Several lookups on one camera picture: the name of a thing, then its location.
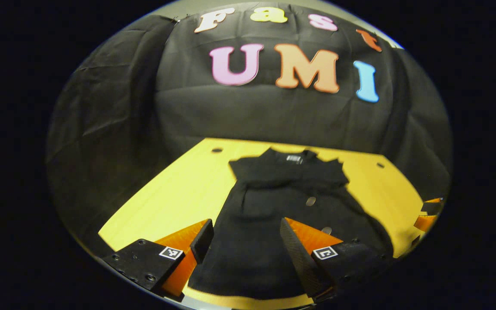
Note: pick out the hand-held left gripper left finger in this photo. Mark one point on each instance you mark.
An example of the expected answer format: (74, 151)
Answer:
(203, 240)

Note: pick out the black t-shirt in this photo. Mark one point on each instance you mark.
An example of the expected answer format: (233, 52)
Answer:
(274, 181)

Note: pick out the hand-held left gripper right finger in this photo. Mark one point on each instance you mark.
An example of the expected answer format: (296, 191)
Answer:
(299, 258)

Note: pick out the black backdrop cloth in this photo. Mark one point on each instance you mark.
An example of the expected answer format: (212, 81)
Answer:
(274, 116)

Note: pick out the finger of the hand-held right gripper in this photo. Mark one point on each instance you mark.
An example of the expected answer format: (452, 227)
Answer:
(432, 208)
(425, 223)

